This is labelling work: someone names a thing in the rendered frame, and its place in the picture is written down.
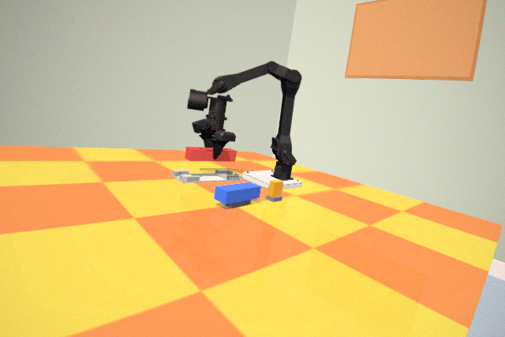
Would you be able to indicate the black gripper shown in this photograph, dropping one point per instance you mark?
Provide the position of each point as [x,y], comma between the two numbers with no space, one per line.
[220,135]

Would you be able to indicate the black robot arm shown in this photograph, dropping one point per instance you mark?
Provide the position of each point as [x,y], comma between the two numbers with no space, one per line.
[290,84]

